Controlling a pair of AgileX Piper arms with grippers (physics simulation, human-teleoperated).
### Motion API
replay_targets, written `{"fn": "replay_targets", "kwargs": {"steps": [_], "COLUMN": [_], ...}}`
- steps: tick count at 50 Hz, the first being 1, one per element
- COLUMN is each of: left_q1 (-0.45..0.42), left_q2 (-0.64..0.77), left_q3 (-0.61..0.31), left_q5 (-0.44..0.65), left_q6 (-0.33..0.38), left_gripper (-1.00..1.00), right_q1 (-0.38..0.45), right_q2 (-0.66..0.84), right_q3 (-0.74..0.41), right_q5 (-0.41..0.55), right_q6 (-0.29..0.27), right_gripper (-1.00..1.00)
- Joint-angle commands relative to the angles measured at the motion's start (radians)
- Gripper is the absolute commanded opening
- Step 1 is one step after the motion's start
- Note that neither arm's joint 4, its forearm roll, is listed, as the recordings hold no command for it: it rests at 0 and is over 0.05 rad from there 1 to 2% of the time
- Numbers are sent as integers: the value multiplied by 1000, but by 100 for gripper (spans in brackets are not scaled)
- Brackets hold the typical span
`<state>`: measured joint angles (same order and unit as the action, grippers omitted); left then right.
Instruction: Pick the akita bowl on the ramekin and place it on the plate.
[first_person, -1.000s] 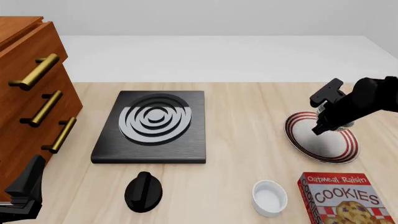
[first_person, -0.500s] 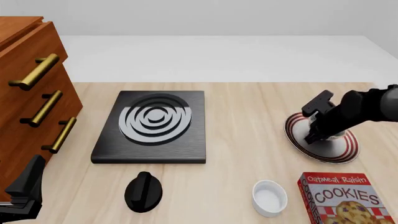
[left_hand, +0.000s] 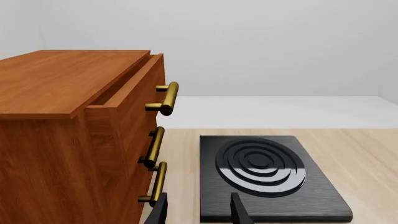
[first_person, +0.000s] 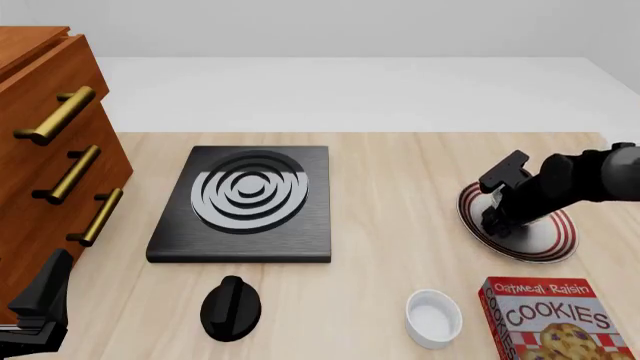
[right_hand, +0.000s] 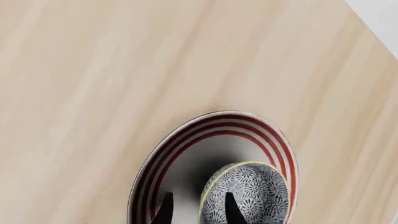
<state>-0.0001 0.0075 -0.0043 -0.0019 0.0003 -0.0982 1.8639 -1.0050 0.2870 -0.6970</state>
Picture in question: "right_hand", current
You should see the black patterned bowl, yellow rim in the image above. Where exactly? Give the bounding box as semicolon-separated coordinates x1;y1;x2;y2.
197;161;290;224

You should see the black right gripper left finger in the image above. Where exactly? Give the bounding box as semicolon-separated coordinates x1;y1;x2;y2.
150;192;174;224

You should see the white plate with red rings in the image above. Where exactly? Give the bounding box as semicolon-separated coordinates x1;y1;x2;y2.
126;110;300;224

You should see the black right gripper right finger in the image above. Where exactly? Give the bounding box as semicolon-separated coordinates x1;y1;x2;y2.
224;192;247;224

